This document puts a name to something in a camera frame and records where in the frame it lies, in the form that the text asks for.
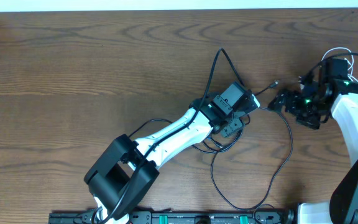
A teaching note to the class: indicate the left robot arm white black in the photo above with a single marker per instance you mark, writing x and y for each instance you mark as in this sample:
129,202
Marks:
128,168

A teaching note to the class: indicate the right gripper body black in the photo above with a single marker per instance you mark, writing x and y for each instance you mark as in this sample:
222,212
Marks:
306,108

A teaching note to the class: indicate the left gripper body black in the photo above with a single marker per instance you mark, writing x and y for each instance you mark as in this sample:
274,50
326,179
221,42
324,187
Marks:
235,126

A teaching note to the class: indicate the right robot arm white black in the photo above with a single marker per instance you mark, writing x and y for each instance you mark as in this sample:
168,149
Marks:
338,99

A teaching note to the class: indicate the black mounting rail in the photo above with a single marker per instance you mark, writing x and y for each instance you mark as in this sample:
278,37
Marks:
268,216

